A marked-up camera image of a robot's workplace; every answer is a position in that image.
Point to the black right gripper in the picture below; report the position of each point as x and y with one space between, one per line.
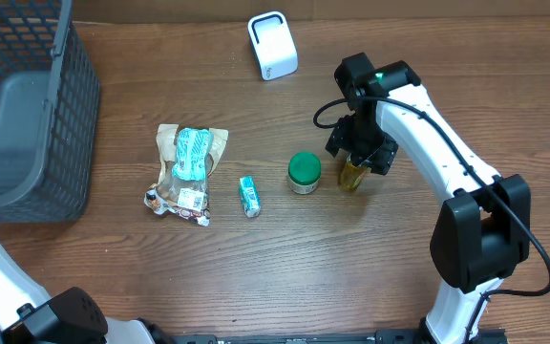
382 161

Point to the yellow liquid bottle silver cap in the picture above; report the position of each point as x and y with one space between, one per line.
351 175

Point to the green lid jar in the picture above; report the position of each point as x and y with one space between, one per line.
304 172

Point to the small teal white box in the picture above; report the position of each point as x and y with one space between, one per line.
249 197

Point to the teal wet wipes pack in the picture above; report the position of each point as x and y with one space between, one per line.
192 149

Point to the brown snack bag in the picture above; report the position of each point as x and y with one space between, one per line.
170 195

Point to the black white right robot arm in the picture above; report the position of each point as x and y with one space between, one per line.
479 236

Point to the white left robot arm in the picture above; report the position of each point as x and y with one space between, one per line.
28 314

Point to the white barcode scanner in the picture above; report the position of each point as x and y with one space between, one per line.
273 45

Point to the grey plastic shopping basket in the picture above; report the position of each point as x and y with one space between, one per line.
49 103

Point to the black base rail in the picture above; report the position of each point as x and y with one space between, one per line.
303 338

